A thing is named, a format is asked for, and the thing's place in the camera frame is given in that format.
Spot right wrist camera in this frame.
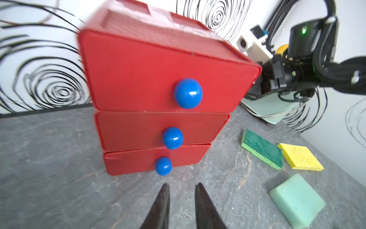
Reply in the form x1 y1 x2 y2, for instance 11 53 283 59
236 25 273 64

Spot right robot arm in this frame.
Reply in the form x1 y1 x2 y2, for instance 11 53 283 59
245 1 366 103

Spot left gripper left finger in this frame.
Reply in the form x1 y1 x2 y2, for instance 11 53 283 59
140 183 170 229

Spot mint green foam sponge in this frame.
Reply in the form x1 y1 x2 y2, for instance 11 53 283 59
269 174 326 229

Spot yellow sponge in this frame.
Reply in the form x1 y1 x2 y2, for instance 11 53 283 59
277 143 325 171

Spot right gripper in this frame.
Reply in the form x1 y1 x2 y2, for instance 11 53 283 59
244 54 297 100

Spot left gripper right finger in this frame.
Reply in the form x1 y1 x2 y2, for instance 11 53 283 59
195 183 227 229

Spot green scouring sponge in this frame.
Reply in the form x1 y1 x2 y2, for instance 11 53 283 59
241 130 283 170

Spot red drawer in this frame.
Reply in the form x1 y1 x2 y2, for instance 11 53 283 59
94 111 230 152
103 144 211 176
79 31 261 113

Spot red drawer cabinet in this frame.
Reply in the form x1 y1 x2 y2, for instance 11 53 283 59
78 0 262 114

